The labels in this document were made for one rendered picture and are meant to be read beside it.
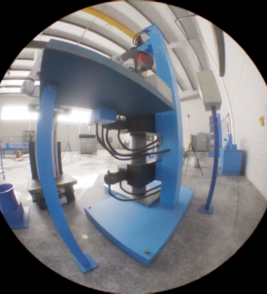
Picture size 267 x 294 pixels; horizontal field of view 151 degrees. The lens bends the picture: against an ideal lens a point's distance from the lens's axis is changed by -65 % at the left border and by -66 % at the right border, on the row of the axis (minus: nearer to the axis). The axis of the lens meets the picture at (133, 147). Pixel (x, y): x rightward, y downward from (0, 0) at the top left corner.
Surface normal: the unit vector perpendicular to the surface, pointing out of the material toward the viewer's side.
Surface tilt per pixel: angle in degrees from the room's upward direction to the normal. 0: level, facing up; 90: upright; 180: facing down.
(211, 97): 90
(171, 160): 90
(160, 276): 0
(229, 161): 90
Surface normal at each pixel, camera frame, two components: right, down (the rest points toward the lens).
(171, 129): -0.67, 0.03
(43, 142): 0.74, 0.01
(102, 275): -0.01, -1.00
